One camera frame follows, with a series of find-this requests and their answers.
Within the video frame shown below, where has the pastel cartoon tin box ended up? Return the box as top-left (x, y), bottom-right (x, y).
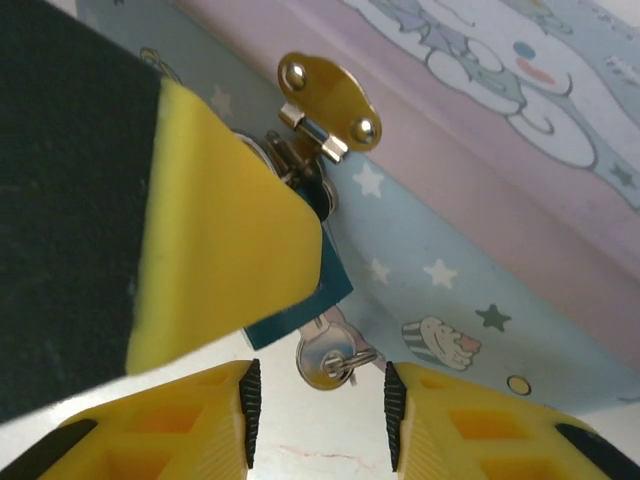
top-left (74, 0), bottom-right (640, 417)

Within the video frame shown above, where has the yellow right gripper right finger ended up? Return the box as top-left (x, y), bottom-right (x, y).
top-left (382, 360), bottom-right (640, 480)

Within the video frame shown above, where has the silver key ring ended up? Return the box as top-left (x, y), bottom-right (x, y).
top-left (322, 346), bottom-right (380, 382)

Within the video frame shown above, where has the gold hasp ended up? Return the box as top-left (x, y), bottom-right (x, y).
top-left (276, 49), bottom-right (385, 165)

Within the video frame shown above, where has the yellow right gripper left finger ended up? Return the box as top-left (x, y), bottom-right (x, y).
top-left (0, 357), bottom-right (263, 480)

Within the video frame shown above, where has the silver key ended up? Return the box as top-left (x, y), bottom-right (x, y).
top-left (294, 315), bottom-right (357, 392)

